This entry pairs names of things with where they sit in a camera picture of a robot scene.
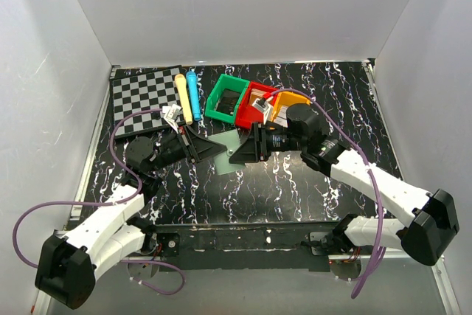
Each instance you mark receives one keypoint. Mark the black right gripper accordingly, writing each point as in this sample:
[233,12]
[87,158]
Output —
[247,153]

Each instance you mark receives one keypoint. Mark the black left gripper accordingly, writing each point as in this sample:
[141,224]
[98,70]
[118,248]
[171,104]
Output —
[200,148]

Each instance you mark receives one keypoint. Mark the mint green card holder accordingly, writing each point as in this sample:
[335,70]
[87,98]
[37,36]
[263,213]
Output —
[231,140]

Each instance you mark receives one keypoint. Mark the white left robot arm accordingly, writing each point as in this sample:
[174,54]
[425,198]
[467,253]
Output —
[70,265]

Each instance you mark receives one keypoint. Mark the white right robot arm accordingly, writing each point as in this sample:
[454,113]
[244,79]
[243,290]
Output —
[423,223]

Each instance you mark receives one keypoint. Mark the white cards in orange bin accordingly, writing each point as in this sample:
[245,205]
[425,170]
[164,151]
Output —
[280,118]

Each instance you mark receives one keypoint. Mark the black cards in green bin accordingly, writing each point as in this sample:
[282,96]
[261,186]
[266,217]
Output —
[227,102]

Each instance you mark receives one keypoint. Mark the tan cards in red bin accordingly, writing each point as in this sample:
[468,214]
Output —
[257,94]

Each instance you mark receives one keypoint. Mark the red plastic bin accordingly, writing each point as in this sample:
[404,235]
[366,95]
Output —
[246,113]

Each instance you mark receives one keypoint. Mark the orange plastic bin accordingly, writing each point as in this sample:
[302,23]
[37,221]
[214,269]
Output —
[288,99]

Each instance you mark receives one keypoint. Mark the green plastic bin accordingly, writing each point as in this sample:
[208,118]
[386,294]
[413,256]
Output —
[224,82]

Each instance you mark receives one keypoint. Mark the cream yellow marker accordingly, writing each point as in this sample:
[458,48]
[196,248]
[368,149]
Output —
[181,85]

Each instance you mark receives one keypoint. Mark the blue marker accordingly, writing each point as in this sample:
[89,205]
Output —
[193,94]

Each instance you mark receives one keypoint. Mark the black grey checkerboard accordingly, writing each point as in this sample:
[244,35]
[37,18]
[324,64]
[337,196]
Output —
[142,89]

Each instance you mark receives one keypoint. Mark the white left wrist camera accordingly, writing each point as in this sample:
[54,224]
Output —
[170,114]

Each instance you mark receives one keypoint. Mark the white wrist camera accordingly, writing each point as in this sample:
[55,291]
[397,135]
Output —
[264,106]
[170,114]

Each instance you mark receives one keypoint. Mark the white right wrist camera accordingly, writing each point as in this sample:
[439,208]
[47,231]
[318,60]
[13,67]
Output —
[264,106]

